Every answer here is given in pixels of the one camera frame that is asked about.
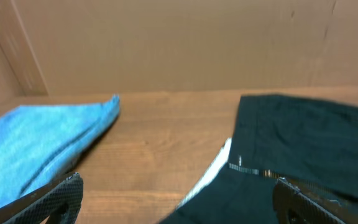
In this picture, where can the black shorts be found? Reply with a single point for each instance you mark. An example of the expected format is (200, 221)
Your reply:
(314, 141)

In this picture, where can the folded blue denim cloth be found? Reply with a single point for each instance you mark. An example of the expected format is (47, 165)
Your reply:
(40, 142)

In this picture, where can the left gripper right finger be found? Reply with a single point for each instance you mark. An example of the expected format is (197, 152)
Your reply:
(294, 202)

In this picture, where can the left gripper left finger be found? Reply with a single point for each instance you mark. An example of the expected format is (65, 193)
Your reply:
(56, 202)

